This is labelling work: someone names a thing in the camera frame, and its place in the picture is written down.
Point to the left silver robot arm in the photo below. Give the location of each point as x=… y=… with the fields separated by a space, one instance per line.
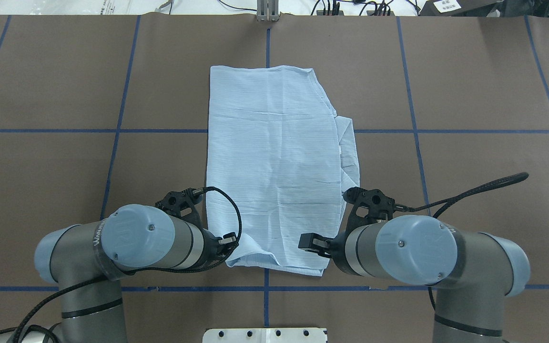
x=88 y=262

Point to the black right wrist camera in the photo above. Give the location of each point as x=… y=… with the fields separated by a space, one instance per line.
x=368 y=206

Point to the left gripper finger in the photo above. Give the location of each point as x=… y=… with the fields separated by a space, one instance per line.
x=228 y=243

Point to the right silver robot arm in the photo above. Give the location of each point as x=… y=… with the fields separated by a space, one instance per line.
x=471 y=272

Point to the black labelled box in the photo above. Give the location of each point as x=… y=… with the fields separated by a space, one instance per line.
x=457 y=8

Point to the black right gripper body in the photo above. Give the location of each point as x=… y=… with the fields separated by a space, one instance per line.
x=335 y=246

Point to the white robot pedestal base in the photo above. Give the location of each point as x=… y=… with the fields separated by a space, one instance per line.
x=266 y=335

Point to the aluminium frame post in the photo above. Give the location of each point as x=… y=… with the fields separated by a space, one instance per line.
x=267 y=10

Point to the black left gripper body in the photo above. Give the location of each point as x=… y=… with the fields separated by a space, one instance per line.
x=212 y=239

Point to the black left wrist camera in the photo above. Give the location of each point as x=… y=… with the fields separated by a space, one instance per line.
x=182 y=205

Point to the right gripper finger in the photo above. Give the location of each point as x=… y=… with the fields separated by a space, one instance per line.
x=314 y=242

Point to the light blue button-up shirt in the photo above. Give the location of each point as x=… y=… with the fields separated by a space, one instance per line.
x=278 y=148

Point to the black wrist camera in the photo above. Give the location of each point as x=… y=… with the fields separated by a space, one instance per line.
x=368 y=206
x=182 y=205

